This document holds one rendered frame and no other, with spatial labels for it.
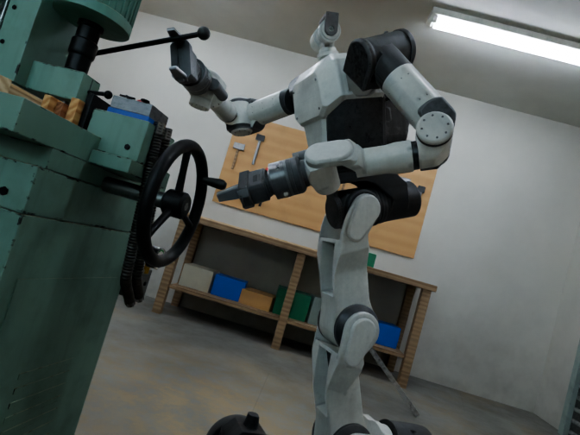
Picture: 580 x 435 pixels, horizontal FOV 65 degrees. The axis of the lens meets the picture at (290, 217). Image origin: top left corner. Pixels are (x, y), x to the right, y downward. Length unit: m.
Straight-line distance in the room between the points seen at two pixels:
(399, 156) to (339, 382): 0.68
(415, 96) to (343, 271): 0.53
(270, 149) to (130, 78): 1.60
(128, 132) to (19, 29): 0.37
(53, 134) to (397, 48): 0.78
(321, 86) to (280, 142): 3.26
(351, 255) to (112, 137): 0.70
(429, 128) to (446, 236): 3.59
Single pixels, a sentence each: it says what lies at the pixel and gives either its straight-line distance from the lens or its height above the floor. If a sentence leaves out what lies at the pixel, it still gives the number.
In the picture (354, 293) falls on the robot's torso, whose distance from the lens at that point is 1.36.
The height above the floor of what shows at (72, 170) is 0.81.
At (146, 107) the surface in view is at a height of 0.99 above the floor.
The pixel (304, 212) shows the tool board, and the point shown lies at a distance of 4.39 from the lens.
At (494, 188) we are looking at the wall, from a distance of 4.79.
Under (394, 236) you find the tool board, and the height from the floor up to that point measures 1.21.
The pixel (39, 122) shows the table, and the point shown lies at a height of 0.87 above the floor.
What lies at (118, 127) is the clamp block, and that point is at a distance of 1.06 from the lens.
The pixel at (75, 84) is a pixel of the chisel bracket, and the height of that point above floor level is 1.01.
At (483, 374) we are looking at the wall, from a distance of 4.80.
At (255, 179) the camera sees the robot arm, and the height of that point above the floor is 0.92.
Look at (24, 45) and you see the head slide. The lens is 1.26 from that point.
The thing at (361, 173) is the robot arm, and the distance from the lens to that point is 1.05.
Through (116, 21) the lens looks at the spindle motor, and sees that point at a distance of 1.21.
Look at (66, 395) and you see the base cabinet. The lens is 1.31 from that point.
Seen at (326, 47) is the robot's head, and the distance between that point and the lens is 1.44.
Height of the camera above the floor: 0.78
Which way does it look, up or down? 4 degrees up
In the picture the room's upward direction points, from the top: 16 degrees clockwise
